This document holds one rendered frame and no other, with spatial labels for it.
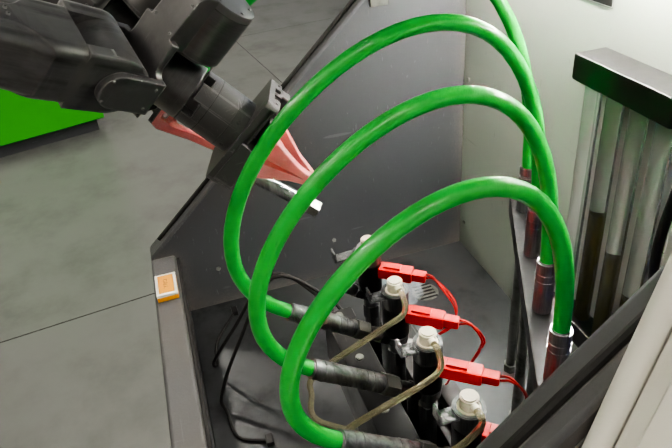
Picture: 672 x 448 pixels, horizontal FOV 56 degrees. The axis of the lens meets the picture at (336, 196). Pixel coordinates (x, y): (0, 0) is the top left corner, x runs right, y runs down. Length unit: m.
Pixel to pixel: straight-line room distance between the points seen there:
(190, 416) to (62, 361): 1.66
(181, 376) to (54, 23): 0.47
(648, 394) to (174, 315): 0.67
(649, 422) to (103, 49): 0.44
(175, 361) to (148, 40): 0.43
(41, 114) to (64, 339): 1.79
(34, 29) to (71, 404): 1.84
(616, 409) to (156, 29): 0.45
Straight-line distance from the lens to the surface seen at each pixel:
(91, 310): 2.59
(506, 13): 0.68
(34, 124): 3.99
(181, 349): 0.86
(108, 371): 2.31
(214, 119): 0.60
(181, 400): 0.80
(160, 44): 0.57
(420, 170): 1.08
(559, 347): 0.55
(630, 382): 0.40
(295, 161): 0.63
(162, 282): 0.96
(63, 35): 0.52
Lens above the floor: 1.53
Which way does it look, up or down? 31 degrees down
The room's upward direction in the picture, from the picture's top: 5 degrees counter-clockwise
